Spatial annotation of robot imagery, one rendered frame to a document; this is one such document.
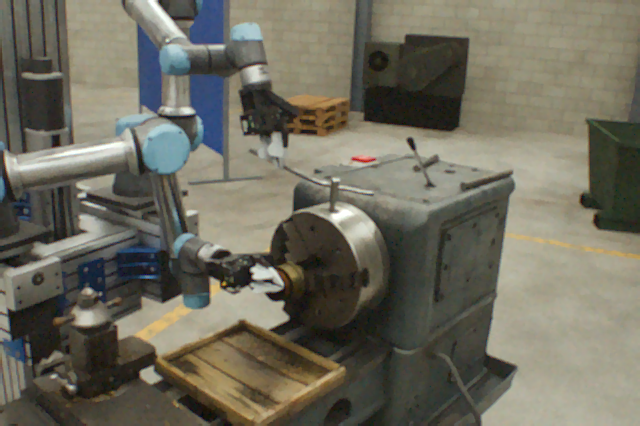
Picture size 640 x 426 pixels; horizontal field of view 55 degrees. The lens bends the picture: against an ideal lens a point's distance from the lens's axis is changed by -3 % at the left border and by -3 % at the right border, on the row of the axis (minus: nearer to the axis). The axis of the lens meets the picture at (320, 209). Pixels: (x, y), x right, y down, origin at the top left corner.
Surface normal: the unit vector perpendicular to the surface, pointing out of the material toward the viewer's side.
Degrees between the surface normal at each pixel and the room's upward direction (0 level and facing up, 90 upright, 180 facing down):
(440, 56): 90
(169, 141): 89
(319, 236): 90
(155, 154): 89
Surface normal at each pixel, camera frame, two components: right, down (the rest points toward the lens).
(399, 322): -0.65, 0.20
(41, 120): 0.22, 0.30
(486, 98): -0.40, 0.25
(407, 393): 0.76, 0.22
